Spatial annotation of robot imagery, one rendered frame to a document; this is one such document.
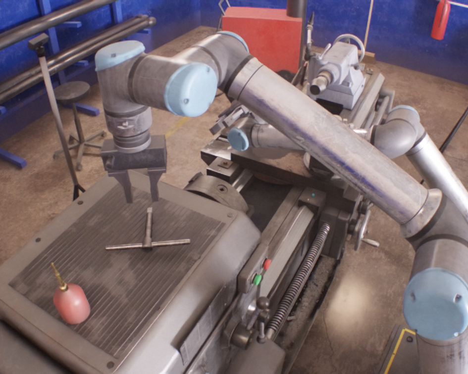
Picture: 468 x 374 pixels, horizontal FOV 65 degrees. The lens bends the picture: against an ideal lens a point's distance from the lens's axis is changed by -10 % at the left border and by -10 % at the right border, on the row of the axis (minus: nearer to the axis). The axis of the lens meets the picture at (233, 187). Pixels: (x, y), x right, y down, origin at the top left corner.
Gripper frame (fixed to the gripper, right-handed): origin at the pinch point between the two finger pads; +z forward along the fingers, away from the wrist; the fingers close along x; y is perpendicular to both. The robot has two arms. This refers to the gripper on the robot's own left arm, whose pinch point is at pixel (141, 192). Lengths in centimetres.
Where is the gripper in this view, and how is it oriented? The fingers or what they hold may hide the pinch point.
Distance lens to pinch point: 91.8
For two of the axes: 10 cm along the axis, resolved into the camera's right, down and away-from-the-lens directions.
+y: 1.0, 6.4, -7.6
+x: 9.9, -0.7, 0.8
